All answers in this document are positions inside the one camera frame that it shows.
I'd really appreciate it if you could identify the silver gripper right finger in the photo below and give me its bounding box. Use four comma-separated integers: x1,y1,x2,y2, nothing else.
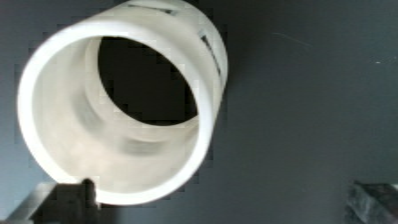
345,182,398,224

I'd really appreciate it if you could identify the white lamp shade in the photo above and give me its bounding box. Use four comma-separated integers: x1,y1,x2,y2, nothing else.
18,0,228,205

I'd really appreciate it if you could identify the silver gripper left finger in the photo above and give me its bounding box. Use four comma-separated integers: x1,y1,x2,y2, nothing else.
0,179,100,224

